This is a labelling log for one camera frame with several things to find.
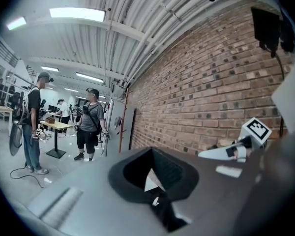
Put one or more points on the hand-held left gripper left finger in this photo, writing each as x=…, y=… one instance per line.
x=88, y=200

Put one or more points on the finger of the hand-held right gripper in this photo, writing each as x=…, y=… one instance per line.
x=216, y=154

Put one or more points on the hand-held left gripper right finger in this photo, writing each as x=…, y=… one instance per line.
x=211, y=188

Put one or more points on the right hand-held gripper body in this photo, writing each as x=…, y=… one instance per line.
x=256, y=129

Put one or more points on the grey leaning board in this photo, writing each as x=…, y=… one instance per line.
x=129, y=129

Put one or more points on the white leaning board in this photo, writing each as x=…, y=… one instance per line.
x=109, y=117

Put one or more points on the rust coloured coat stand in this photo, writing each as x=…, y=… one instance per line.
x=124, y=122

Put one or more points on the small wooden box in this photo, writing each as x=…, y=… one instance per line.
x=50, y=120

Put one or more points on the black mesh panel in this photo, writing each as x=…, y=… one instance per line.
x=15, y=139

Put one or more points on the black body-worn device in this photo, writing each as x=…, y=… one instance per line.
x=265, y=26

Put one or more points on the wooden table with white legs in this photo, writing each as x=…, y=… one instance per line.
x=0, y=108

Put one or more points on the bundle of white ceiling pipes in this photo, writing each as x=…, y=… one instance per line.
x=147, y=40

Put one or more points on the white metal shelf rack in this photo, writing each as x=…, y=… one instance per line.
x=12, y=87

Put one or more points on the rows of ceiling light panels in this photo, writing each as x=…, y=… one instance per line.
x=77, y=14

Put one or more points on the small wooden pedestal table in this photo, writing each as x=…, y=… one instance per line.
x=56, y=125

